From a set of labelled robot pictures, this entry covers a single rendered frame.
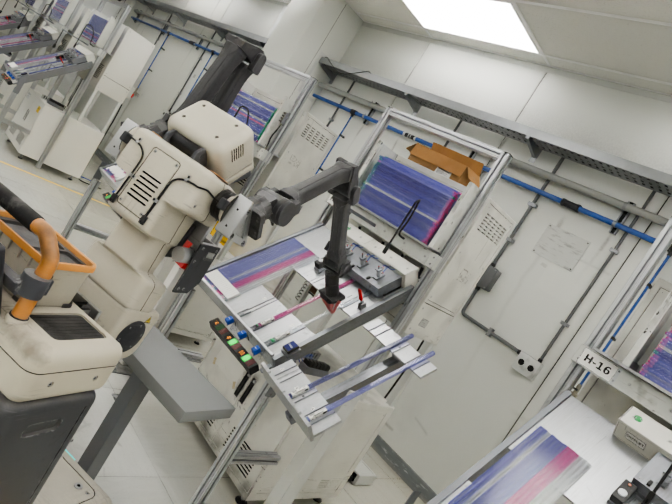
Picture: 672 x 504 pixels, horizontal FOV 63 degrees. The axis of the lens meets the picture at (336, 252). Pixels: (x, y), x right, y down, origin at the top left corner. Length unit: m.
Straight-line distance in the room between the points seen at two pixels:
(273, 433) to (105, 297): 1.15
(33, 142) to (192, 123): 4.94
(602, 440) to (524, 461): 0.28
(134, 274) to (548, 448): 1.33
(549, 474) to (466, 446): 1.98
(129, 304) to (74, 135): 5.01
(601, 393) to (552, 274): 1.67
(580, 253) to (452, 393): 1.23
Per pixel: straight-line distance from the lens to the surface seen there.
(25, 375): 1.20
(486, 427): 3.74
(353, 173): 1.79
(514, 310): 3.77
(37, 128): 6.37
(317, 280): 2.45
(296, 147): 3.54
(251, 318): 2.29
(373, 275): 2.37
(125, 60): 6.43
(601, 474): 1.91
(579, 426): 2.00
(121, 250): 1.55
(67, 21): 7.72
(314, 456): 2.00
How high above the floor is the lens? 1.34
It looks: 5 degrees down
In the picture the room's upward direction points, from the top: 32 degrees clockwise
